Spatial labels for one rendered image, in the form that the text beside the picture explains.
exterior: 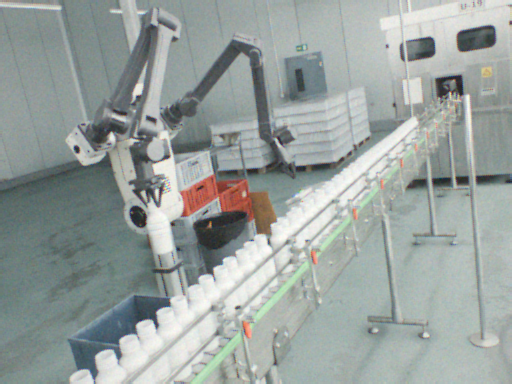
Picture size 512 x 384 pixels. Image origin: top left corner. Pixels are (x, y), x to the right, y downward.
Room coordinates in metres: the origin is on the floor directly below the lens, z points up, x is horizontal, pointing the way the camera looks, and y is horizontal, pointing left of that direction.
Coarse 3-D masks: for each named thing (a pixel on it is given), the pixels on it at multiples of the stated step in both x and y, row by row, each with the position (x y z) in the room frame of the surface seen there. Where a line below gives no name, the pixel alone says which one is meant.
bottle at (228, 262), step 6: (228, 258) 1.28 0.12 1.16; (234, 258) 1.27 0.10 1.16; (228, 264) 1.25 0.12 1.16; (234, 264) 1.25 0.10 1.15; (228, 270) 1.25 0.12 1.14; (234, 270) 1.25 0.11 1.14; (240, 270) 1.27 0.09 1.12; (234, 276) 1.24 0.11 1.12; (240, 276) 1.25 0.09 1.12; (234, 282) 1.24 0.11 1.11; (240, 288) 1.24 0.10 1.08; (240, 294) 1.24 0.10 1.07; (246, 294) 1.26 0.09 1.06; (240, 300) 1.24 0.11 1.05; (246, 300) 1.25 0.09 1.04; (246, 312) 1.24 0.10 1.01
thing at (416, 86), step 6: (402, 78) 5.84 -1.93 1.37; (414, 78) 5.75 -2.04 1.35; (420, 78) 5.73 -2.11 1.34; (402, 84) 5.84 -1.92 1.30; (414, 84) 5.77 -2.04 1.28; (420, 84) 5.73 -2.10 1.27; (414, 90) 5.77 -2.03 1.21; (420, 90) 5.73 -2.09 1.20; (414, 96) 5.77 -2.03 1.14; (420, 96) 5.73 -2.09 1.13; (408, 102) 5.81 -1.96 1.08; (414, 102) 5.77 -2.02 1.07; (420, 102) 5.73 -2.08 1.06
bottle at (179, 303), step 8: (176, 296) 1.07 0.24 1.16; (184, 296) 1.07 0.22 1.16; (176, 304) 1.04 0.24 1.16; (184, 304) 1.05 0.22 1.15; (176, 312) 1.04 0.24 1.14; (184, 312) 1.04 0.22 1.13; (192, 312) 1.06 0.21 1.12; (176, 320) 1.03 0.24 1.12; (184, 320) 1.03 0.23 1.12; (192, 320) 1.04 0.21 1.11; (184, 328) 1.03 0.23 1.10; (192, 328) 1.04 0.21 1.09; (184, 336) 1.03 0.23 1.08; (192, 336) 1.04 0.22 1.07; (192, 344) 1.03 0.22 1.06; (200, 344) 1.05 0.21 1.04; (192, 352) 1.03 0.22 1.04; (200, 360) 1.04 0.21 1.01
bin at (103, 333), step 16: (128, 304) 1.64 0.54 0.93; (144, 304) 1.65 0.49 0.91; (160, 304) 1.61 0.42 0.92; (96, 320) 1.51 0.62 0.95; (112, 320) 1.56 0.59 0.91; (128, 320) 1.62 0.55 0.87; (80, 336) 1.44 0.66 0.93; (96, 336) 1.49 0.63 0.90; (112, 336) 1.55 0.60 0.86; (80, 352) 1.39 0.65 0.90; (96, 352) 1.35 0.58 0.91; (80, 368) 1.40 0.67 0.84; (96, 368) 1.36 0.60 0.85
